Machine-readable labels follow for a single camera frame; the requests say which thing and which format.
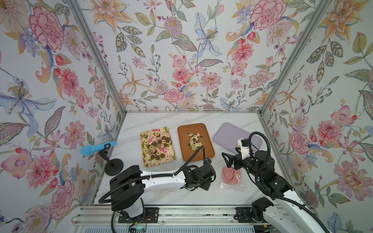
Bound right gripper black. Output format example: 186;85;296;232
223;147;264;183

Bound ziploc bag pink cookies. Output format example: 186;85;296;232
220;167;244;192

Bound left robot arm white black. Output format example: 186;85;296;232
98;159;216;219

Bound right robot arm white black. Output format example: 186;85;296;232
221;150;330;233

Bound poured star cookies pile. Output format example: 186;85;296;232
186;132;203;151

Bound lilac plastic tray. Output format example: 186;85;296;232
213;122;250;153

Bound brown wooden tray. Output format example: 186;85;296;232
177;123;215;162

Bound floral yellow tray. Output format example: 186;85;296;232
139;127;177;168

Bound black microphone stand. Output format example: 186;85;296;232
98;141;123;176

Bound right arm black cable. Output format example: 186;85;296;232
246;131;331;233

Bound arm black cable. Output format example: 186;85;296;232
98;145;206;233
246;131;331;233

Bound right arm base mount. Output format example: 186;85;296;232
234;197;274;223

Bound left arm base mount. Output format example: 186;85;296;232
118;207;159;224

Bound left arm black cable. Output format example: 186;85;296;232
98;145;206;233

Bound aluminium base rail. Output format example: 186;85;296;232
71;205;321;227

